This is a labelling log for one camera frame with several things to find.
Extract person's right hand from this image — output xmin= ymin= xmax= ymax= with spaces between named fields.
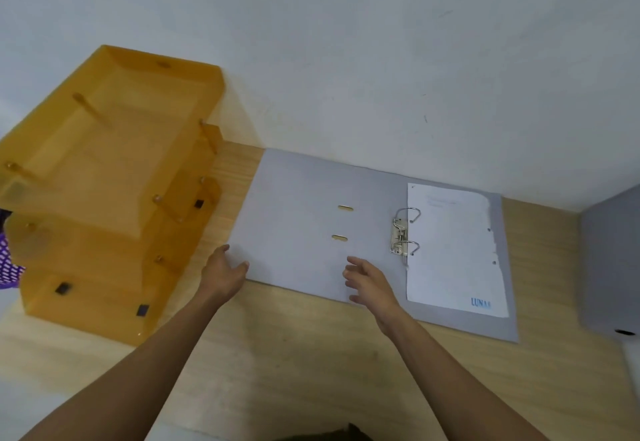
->
xmin=342 ymin=256 xmax=407 ymax=335

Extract person's left hand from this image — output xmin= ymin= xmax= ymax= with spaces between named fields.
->
xmin=199 ymin=245 xmax=250 ymax=306

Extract person's right forearm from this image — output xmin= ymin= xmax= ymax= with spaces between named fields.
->
xmin=375 ymin=313 xmax=551 ymax=441

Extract person's left forearm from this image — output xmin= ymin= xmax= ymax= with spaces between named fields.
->
xmin=20 ymin=292 xmax=225 ymax=441

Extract open grey lever arch binder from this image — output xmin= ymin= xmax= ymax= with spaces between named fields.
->
xmin=226 ymin=148 xmax=520 ymax=344

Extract white punched paper sheet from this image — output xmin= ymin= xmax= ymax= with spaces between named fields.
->
xmin=405 ymin=183 xmax=509 ymax=318

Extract orange translucent stacked paper tray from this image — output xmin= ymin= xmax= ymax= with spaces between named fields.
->
xmin=0 ymin=44 xmax=226 ymax=347

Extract purple white dotted item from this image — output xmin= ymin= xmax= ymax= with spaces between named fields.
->
xmin=0 ymin=209 xmax=26 ymax=290

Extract closed grey binder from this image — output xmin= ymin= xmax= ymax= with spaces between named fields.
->
xmin=579 ymin=184 xmax=640 ymax=342

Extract metal binder ring mechanism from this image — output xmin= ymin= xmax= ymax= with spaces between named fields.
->
xmin=389 ymin=207 xmax=422 ymax=258

